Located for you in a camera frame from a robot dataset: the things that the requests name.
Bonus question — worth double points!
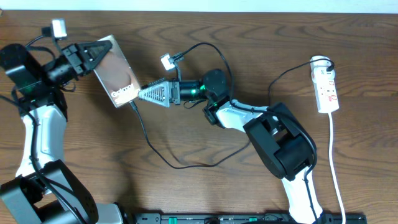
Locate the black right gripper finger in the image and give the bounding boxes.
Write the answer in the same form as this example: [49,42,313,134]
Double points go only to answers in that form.
[141,78,167,90]
[138,81,170,108]

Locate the black charging cable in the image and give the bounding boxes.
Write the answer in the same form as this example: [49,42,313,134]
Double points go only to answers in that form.
[129,58,335,170]

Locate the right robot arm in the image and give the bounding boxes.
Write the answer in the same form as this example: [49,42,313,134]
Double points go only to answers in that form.
[138,69,323,223]

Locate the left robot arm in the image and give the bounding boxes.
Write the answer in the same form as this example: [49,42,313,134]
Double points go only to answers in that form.
[1,40,131,223]

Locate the white USB charger adapter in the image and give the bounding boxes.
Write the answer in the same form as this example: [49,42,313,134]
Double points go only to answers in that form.
[310,57,335,80]

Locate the white power strip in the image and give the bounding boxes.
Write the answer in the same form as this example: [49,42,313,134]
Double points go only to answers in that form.
[311,55,340,114]

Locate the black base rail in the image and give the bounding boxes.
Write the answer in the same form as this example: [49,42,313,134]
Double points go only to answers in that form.
[133,212,368,224]

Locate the white power strip cord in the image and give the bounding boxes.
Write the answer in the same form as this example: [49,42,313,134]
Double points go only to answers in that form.
[327,112,347,224]

